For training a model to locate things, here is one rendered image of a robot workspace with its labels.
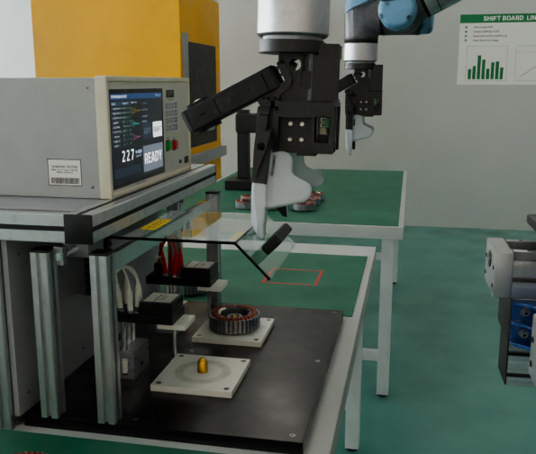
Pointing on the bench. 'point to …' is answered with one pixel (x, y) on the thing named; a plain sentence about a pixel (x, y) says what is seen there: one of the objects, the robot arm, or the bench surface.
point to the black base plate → (276, 407)
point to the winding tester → (61, 135)
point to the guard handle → (277, 239)
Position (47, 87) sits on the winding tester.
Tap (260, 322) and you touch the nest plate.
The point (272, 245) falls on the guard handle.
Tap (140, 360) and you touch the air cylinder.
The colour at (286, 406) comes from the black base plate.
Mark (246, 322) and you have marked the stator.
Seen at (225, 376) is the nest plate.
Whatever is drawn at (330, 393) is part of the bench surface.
